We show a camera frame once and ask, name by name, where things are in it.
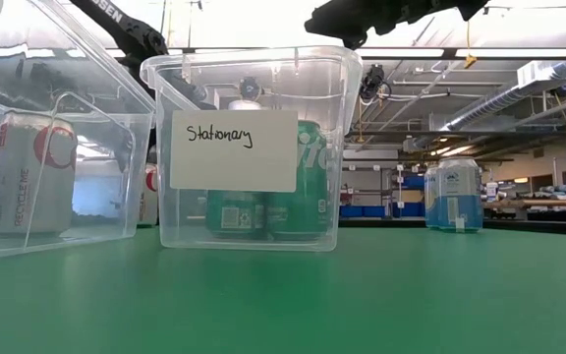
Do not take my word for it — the green soda can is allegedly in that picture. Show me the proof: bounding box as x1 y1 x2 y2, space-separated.
205 190 268 241
266 120 331 242

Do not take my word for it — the black aluminium table frame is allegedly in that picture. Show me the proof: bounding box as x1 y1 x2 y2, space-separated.
135 215 566 238

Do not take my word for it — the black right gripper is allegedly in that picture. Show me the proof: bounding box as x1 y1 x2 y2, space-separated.
305 0 490 50

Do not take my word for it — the white handwritten paper label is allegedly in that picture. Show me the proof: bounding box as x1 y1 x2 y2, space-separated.
169 109 299 193

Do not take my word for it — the yellow hanging hook cord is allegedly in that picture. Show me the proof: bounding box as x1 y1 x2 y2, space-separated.
463 4 479 70

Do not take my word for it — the shelf with blue bins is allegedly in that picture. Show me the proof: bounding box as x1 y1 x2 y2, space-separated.
339 164 427 220

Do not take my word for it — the blue white soda can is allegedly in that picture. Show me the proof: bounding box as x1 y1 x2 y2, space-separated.
436 156 484 234

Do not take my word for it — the black ceiling-hung device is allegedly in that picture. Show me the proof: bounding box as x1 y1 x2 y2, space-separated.
359 63 393 103

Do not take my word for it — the clear plastic bin with label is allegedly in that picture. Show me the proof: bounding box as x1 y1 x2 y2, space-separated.
139 45 364 253

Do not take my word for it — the silver ventilation duct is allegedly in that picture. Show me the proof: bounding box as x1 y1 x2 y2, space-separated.
439 58 566 133

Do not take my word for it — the cluttered wooden workbench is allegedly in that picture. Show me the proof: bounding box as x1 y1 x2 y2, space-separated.
481 181 566 222

